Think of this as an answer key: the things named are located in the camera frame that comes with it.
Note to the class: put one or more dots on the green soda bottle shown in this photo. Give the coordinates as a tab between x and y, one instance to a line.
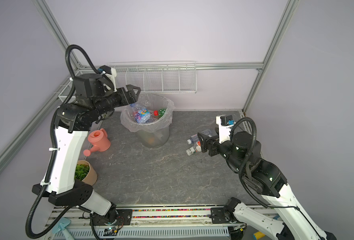
161	113

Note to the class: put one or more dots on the teal plastic shovel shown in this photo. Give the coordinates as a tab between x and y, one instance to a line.
60	228

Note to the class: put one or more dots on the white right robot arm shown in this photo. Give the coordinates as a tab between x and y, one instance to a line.
237	143

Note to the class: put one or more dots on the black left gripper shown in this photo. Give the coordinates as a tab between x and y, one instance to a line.
133	98

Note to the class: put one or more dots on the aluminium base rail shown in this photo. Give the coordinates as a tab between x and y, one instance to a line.
159	222

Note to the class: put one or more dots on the clear plastic bin liner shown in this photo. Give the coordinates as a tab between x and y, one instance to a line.
152	102

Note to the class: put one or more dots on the light blue label bottle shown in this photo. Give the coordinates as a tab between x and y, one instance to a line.
140	113

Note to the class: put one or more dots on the pink plastic watering can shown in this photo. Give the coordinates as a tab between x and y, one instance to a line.
99	141

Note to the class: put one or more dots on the white mesh wall basket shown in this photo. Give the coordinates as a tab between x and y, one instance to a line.
65	89

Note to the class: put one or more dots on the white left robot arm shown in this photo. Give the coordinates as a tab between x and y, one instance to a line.
91	96

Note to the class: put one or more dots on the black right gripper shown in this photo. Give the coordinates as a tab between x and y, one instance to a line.
210	142

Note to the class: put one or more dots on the potted green plant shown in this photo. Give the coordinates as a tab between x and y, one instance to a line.
85	172

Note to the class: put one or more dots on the blue yellow toy rake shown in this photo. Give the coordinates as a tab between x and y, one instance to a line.
258	235

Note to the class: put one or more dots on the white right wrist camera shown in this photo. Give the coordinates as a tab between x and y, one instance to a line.
225	124

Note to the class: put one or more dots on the grey mesh waste bin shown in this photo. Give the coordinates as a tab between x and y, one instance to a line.
153	140

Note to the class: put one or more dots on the white wire wall shelf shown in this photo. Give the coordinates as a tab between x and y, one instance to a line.
158	77

